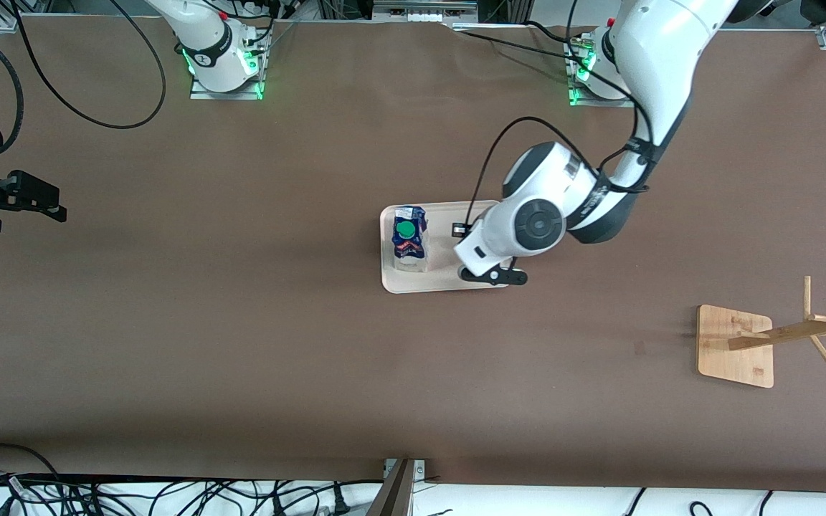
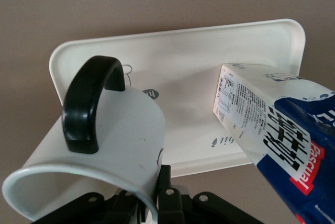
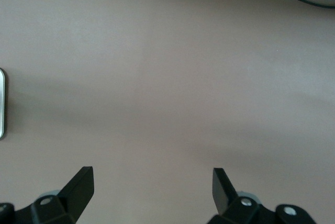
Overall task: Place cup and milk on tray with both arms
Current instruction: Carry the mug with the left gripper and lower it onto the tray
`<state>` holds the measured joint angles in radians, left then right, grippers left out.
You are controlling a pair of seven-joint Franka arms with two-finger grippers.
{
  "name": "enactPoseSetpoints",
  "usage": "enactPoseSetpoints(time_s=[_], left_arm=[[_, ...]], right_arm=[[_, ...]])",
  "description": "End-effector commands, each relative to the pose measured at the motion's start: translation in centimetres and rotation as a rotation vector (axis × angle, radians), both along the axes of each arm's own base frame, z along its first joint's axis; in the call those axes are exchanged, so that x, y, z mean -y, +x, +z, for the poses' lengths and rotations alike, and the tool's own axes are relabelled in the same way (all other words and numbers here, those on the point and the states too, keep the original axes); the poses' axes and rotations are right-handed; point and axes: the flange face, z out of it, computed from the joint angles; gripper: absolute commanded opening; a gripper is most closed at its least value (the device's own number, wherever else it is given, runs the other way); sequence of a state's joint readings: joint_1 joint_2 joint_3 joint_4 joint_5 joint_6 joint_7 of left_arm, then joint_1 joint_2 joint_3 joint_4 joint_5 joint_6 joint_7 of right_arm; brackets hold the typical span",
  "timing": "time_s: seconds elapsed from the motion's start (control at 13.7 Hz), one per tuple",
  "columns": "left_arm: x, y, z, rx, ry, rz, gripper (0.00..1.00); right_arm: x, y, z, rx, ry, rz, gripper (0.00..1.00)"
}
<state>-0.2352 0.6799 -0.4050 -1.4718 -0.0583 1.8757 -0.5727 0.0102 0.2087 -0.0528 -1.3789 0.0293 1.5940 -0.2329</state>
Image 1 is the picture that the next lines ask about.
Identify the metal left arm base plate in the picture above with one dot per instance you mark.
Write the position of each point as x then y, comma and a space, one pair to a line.
581, 102

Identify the white power strip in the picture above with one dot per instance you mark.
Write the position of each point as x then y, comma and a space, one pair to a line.
424, 11

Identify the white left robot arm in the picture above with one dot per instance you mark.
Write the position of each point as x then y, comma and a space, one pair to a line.
664, 57

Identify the small metal bracket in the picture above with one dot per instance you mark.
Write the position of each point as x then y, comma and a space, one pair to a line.
420, 469

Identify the black office chair base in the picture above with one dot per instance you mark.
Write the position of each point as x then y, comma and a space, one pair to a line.
818, 7

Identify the dark metal beam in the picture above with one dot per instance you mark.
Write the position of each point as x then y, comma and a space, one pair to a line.
393, 494

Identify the cream rabbit print tray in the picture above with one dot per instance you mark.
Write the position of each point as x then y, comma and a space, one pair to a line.
442, 215

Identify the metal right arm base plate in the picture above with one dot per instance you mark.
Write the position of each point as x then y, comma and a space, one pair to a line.
201, 94

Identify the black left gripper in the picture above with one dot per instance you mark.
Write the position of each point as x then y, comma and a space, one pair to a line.
460, 229

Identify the wooden mug stand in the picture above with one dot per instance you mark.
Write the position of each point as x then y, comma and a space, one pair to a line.
728, 351

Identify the blue white milk carton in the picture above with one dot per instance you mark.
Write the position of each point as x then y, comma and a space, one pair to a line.
409, 247

